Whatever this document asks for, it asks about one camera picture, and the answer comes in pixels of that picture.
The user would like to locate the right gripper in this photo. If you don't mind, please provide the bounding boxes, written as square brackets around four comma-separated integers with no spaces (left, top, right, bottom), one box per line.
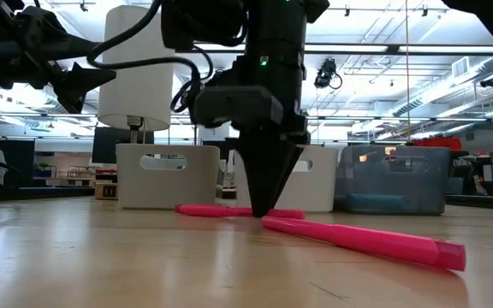
[230,54,312,218]

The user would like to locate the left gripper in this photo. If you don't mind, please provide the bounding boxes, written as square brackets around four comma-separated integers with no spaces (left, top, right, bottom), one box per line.
[14,5,118,114]

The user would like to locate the pink marker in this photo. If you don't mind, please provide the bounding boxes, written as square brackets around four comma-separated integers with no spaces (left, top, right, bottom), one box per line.
[261,216,467,273]
[173,204,306,220]

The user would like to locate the white plastic bin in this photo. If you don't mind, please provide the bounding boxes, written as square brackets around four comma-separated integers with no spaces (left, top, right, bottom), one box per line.
[233,145,340,214]

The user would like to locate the white shade table lamp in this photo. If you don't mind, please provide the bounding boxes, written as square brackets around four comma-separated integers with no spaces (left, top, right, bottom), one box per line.
[96,4,175,145]

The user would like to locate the black monitor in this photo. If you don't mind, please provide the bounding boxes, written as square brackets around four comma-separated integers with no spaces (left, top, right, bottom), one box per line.
[91,126,156,164]

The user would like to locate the grey plastic bin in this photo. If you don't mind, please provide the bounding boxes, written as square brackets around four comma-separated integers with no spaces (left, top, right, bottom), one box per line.
[116,143,221,210]

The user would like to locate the cardboard box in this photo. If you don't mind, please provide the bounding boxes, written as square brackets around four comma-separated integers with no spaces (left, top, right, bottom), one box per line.
[94,181,119,201]

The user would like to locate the dark translucent plastic bin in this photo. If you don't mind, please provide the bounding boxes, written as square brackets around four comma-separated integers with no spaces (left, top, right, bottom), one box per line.
[334,144,452,216]

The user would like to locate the red storage bin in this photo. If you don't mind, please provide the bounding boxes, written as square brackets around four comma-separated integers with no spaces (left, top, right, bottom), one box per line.
[411,136,463,151]

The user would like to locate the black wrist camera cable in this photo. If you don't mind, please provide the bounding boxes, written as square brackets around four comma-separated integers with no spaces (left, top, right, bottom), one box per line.
[86,0,216,115]

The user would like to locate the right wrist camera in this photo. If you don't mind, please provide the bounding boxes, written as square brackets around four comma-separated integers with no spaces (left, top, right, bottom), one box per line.
[193,84,285,130]

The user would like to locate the black ceiling camera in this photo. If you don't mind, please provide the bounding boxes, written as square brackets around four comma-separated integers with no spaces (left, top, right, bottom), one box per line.
[313,58,344,91]

